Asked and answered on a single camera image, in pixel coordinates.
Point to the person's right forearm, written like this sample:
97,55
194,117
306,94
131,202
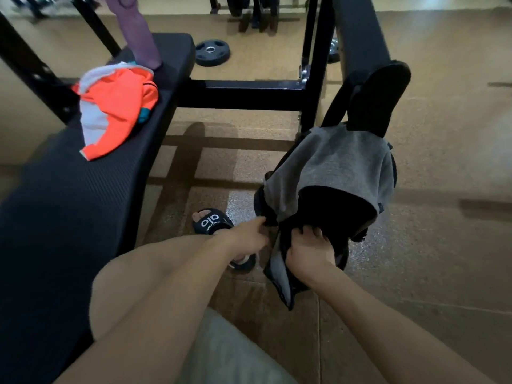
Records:
392,339

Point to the orange teal white jersey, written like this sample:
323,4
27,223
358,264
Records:
116,103

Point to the person's right hand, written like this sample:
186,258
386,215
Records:
310,255

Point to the person's left forearm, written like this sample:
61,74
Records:
160,315

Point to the pink water bottle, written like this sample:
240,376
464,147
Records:
140,39

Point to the rack of black weight plates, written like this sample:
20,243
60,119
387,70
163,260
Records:
248,7

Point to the black ribbed bench pad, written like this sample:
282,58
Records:
60,219

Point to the small black weight plate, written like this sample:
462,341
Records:
212,53

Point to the black steel bench frame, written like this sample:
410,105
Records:
248,93

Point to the black right slipper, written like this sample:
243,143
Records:
212,221

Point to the dark grey backpack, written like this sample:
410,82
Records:
340,163

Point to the person's left hand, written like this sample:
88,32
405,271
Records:
244,239

